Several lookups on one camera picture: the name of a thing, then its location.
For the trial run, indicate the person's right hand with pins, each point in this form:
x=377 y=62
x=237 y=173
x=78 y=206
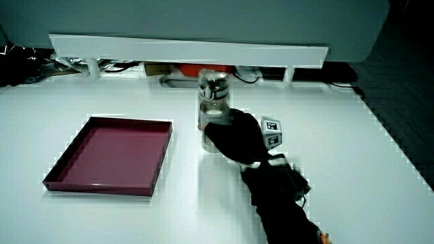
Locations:
x=240 y=139

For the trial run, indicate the clear glass bottle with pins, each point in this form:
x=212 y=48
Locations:
x=213 y=98

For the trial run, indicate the person's right forearm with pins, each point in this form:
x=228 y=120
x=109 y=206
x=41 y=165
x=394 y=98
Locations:
x=278 y=200

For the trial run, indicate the orange box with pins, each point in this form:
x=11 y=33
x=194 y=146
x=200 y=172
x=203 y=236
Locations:
x=200 y=69

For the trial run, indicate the flat white device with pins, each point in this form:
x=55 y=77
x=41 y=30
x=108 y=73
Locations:
x=178 y=81

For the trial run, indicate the white shelf riser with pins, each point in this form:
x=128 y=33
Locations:
x=190 y=51

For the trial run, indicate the brown cardboard box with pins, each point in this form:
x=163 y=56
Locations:
x=156 y=68

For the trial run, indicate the large grey back panel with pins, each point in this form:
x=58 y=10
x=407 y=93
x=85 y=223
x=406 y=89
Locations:
x=203 y=18

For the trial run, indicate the maroon square tray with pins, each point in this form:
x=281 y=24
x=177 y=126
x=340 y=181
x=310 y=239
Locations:
x=112 y=156

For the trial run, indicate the crumpled silver black foil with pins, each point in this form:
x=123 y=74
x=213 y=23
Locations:
x=23 y=64

